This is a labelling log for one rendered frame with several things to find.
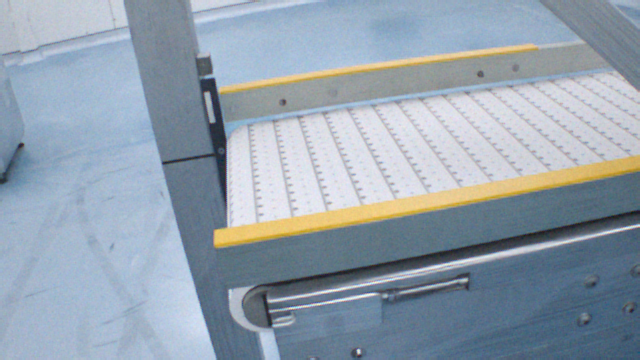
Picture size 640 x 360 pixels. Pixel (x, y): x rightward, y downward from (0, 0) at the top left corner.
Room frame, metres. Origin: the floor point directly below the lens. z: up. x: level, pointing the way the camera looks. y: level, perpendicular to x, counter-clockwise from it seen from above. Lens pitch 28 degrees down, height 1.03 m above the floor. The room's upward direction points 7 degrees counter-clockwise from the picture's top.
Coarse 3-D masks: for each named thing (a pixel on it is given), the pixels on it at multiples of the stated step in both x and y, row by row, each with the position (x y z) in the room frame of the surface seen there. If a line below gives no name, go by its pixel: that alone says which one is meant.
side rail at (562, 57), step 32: (448, 64) 0.56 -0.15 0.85; (480, 64) 0.57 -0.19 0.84; (512, 64) 0.57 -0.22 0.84; (544, 64) 0.57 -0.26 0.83; (576, 64) 0.58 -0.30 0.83; (608, 64) 0.58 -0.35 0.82; (224, 96) 0.55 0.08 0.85; (256, 96) 0.55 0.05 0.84; (288, 96) 0.55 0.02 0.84; (320, 96) 0.55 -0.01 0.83; (352, 96) 0.56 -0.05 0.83; (384, 96) 0.56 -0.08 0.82
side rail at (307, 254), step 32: (544, 192) 0.29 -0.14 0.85; (576, 192) 0.29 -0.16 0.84; (608, 192) 0.29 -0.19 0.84; (384, 224) 0.28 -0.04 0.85; (416, 224) 0.28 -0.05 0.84; (448, 224) 0.29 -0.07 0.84; (480, 224) 0.29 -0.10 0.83; (512, 224) 0.29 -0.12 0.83; (544, 224) 0.29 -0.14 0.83; (224, 256) 0.27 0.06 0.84; (256, 256) 0.28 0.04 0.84; (288, 256) 0.28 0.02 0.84; (320, 256) 0.28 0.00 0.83; (352, 256) 0.28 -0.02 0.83; (384, 256) 0.28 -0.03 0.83
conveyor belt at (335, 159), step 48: (432, 96) 0.56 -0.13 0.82; (480, 96) 0.54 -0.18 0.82; (528, 96) 0.53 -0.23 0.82; (576, 96) 0.52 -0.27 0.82; (624, 96) 0.50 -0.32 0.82; (240, 144) 0.50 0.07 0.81; (288, 144) 0.48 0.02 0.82; (336, 144) 0.47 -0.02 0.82; (384, 144) 0.46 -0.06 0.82; (432, 144) 0.44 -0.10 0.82; (480, 144) 0.43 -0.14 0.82; (528, 144) 0.42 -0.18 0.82; (576, 144) 0.41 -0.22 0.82; (624, 144) 0.40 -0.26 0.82; (240, 192) 0.41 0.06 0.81; (288, 192) 0.39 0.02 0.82; (336, 192) 0.38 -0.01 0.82; (384, 192) 0.37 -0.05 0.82; (432, 192) 0.36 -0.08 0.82; (240, 288) 0.29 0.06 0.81
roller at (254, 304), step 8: (288, 280) 0.31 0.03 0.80; (256, 288) 0.29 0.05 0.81; (264, 288) 0.29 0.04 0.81; (248, 296) 0.29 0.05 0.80; (256, 296) 0.29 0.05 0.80; (264, 296) 0.29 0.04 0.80; (248, 304) 0.29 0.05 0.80; (256, 304) 0.29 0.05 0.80; (264, 304) 0.29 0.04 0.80; (248, 312) 0.29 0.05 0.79; (256, 312) 0.29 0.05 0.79; (264, 312) 0.29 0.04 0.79; (248, 320) 0.29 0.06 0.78; (256, 320) 0.29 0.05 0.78; (264, 320) 0.29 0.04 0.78
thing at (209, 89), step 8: (208, 80) 0.56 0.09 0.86; (208, 88) 0.56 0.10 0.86; (216, 88) 0.56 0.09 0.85; (208, 96) 0.55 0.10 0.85; (216, 96) 0.56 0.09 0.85; (208, 104) 0.55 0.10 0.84; (216, 104) 0.56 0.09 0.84; (208, 112) 0.55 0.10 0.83; (216, 112) 0.56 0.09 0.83; (208, 120) 0.55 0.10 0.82; (216, 120) 0.56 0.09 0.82; (216, 128) 0.56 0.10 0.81; (224, 128) 0.56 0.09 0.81; (216, 136) 0.56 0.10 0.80; (224, 136) 0.56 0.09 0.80; (216, 144) 0.55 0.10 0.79; (224, 144) 0.56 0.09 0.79; (216, 152) 0.55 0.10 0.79; (224, 152) 0.56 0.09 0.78; (216, 160) 0.55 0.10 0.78; (224, 160) 0.56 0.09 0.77; (224, 168) 0.56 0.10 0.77; (224, 176) 0.56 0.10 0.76; (224, 184) 0.55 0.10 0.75; (224, 192) 0.55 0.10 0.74
